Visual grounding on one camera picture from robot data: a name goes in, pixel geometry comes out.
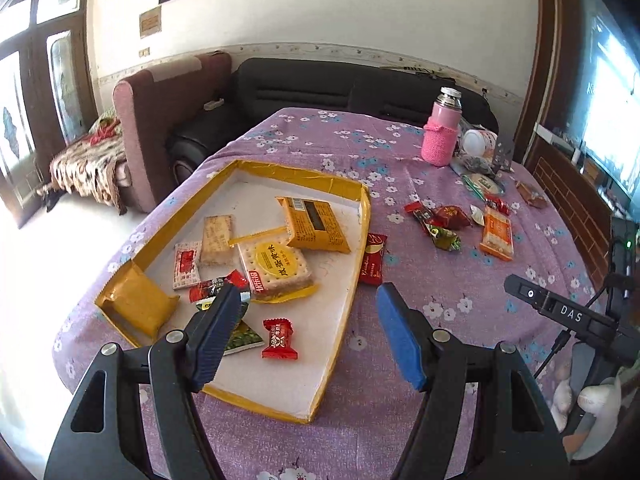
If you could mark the pale yellow cracker packet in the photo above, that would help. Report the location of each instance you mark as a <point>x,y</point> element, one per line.
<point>275,267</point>

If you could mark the white plastic container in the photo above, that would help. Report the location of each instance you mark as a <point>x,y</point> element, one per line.
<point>477,142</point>

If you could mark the remote control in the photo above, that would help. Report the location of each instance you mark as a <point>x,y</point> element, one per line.
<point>215,104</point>

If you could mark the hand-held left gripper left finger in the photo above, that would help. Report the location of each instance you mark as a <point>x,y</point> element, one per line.
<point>215,335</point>

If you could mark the maroon armchair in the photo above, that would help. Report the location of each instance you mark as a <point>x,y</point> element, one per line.
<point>160,125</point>

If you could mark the black sofa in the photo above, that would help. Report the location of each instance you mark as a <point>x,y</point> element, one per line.
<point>300,90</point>

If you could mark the green pea snack packet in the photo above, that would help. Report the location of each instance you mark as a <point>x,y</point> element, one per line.
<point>245,337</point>

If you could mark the yellow cardboard box tray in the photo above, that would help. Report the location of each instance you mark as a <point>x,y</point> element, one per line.
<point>320,350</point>

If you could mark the green white packet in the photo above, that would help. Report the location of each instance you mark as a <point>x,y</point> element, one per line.
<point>482,183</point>

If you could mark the beige translucent biscuit packet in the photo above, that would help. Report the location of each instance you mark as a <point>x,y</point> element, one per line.
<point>217,240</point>

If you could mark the white red label snack packet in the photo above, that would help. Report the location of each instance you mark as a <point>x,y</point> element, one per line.
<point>187,265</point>

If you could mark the red black candy packet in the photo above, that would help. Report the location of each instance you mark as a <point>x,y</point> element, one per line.
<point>212,287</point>

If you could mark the grey metal stand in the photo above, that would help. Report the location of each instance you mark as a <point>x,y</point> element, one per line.
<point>504,157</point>

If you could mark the television screen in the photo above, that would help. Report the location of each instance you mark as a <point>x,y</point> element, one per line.
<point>610,90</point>

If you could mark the small red candy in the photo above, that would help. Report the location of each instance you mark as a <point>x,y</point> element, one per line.
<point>280,340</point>
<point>497,205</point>

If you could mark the yellow green triangular snack packet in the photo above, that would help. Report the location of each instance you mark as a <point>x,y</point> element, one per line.
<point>444,238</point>

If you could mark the dark red snack packet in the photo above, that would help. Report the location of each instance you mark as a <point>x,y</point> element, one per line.
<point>372,260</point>

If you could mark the large plain yellow snack packet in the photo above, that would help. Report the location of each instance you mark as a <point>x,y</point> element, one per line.
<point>137,305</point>

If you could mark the purple floral tablecloth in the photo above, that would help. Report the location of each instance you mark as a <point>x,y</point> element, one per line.
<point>450,285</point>

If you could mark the wall plaque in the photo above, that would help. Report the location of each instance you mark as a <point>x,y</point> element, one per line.
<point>150,22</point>

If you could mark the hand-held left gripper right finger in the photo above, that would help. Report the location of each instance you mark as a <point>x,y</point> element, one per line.
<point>400,335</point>

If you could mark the orange black label snack packet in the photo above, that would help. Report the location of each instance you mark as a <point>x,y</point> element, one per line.
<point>315,225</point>

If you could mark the orange clear cracker packet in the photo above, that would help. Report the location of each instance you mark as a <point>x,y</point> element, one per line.
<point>497,234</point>

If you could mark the clear bag of dark seeds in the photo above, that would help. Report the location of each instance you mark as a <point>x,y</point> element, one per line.
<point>475,164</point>

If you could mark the brown packet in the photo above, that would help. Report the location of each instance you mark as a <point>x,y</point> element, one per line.
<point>531,195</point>

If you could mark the pink bottle with knit sleeve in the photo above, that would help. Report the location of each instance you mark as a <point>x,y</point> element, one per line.
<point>440,140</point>

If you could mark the small white green sachet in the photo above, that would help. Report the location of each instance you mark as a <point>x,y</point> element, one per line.
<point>476,215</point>

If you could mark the red candy with black label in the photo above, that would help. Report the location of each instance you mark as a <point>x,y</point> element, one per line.
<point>417,211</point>

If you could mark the wooden glass door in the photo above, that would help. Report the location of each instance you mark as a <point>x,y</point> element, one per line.
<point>35,60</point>

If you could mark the patterned blanket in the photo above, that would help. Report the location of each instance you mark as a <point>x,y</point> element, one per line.
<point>90,170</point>

